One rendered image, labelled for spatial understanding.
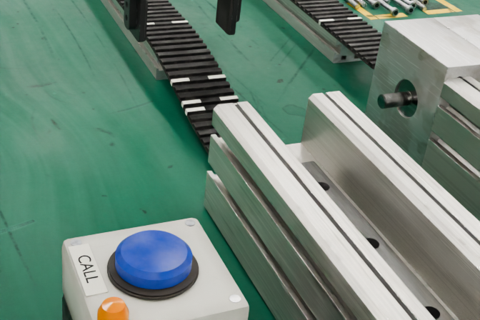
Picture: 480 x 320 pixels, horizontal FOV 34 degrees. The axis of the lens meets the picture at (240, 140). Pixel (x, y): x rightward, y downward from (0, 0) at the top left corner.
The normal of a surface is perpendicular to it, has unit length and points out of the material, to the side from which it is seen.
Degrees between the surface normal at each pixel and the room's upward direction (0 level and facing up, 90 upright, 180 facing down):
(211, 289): 0
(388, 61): 90
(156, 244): 3
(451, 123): 90
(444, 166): 90
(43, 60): 0
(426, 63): 90
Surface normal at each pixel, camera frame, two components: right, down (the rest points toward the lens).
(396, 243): -0.91, 0.12
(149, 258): 0.09, -0.83
